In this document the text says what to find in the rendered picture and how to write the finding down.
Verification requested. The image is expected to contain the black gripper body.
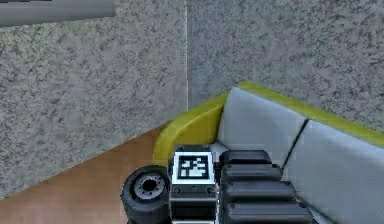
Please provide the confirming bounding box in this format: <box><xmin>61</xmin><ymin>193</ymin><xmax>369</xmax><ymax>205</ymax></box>
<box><xmin>120</xmin><ymin>164</ymin><xmax>172</xmax><ymax>224</ymax></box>

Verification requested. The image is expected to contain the yellow sofa with grey cushions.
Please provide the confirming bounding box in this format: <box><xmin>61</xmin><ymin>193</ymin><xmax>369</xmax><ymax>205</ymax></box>
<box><xmin>152</xmin><ymin>80</ymin><xmax>384</xmax><ymax>224</ymax></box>

